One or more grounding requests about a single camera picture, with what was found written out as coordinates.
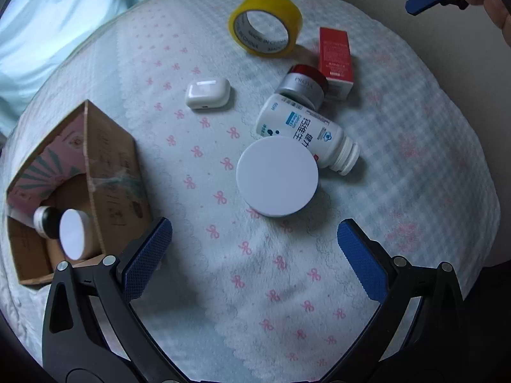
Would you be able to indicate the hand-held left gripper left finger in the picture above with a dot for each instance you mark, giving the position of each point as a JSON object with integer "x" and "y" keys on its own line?
{"x": 147, "y": 261}

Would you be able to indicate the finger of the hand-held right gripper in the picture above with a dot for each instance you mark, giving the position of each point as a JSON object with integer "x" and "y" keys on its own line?
{"x": 425, "y": 0}

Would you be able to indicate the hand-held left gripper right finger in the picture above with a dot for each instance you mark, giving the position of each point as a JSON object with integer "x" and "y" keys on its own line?
{"x": 362, "y": 265}

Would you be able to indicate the cardboard box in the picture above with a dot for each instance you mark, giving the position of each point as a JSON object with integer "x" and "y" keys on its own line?
{"x": 103, "y": 175}

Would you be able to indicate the round white case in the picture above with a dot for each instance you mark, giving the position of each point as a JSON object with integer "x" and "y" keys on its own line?
{"x": 277, "y": 176}

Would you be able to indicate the person's right hand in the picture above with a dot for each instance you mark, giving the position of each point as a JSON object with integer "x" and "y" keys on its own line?
{"x": 497, "y": 12}

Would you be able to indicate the white cream jar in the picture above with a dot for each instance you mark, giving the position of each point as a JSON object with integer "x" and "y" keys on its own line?
{"x": 76, "y": 233}

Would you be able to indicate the yellow tape roll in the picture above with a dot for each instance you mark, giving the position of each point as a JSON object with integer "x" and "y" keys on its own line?
{"x": 265, "y": 23}

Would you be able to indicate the red carton box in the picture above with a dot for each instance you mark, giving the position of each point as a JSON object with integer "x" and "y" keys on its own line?
{"x": 335, "y": 58}

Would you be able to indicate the white blanket with pink bows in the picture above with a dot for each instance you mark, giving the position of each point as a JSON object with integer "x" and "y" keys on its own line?
{"x": 247, "y": 295}

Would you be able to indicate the small black white bottle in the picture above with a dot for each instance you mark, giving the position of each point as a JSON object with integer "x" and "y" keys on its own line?
{"x": 44, "y": 220}

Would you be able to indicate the silver red cream jar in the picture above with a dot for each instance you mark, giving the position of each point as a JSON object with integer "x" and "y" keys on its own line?
{"x": 305, "y": 83}

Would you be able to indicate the white pill bottle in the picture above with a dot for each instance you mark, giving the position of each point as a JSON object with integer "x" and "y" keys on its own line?
{"x": 303, "y": 127}

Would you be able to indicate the white earbuds case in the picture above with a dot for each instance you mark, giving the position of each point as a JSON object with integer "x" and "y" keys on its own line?
{"x": 207, "y": 92}

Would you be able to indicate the light blue pillow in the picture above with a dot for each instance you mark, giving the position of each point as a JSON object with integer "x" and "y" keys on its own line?
{"x": 60, "y": 28}

